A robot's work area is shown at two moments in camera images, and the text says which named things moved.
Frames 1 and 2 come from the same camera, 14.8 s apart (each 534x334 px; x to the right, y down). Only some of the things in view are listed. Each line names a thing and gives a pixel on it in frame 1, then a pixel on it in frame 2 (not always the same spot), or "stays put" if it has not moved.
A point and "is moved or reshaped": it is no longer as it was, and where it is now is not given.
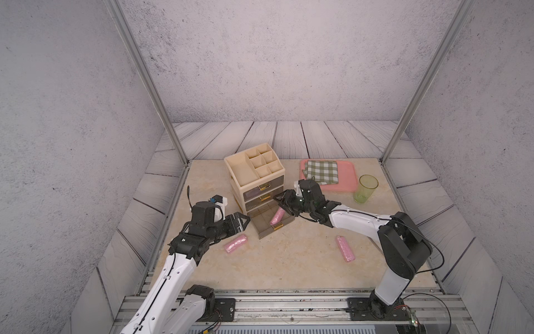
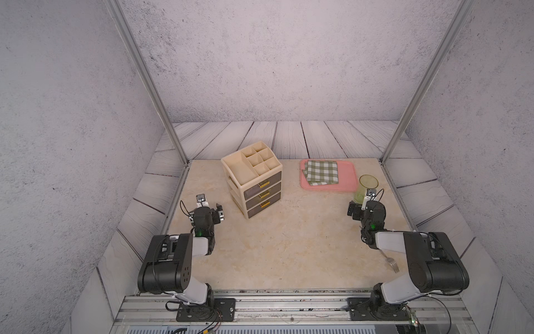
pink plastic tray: (347, 181) stays put
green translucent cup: (366, 186) stays put
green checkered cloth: (325, 172) stays put
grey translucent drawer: (264, 188) is moved or reshaped
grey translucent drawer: (262, 199) stays put
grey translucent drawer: (262, 218) is moved or reshaped
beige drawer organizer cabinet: (256, 175) is moved or reshaped
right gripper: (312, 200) -> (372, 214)
